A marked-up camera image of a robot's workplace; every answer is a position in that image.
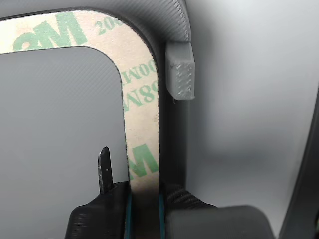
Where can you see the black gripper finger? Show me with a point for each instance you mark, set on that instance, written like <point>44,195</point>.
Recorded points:
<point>194,216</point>
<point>99,216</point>

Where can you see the beige adhesive liner frame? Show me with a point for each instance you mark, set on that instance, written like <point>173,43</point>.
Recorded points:
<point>139,99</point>

